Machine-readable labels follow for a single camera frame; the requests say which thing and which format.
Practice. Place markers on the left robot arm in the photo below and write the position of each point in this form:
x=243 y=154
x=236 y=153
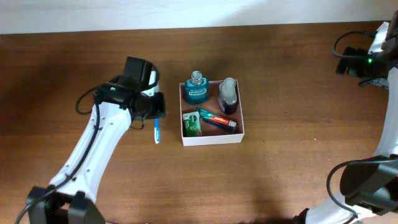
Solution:
x=71 y=195

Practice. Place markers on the white cardboard box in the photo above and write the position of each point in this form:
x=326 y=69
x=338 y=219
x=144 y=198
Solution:
x=211 y=134

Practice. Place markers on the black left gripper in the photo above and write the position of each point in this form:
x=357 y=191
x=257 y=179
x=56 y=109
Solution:
x=159 y=110

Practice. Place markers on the teal mouthwash bottle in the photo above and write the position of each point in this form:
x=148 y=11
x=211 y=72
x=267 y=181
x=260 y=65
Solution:
x=197 y=89

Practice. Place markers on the blue white toothbrush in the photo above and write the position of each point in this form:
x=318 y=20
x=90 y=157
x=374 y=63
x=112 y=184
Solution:
x=156 y=131

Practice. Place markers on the blue disposable razor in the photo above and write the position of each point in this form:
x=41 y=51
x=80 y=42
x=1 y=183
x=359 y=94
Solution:
x=222 y=123

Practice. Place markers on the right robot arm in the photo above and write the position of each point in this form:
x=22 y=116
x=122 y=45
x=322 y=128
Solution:
x=366 y=188

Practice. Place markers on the red green toothpaste tube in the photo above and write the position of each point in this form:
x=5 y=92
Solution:
x=206 y=114

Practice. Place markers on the clear blue pump bottle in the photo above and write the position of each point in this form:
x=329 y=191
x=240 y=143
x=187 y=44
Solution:
x=227 y=98

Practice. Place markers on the green white small box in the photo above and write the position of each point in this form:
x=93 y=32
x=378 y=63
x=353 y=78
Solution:
x=192 y=124

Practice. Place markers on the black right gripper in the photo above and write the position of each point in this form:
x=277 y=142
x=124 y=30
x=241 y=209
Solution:
x=354 y=68

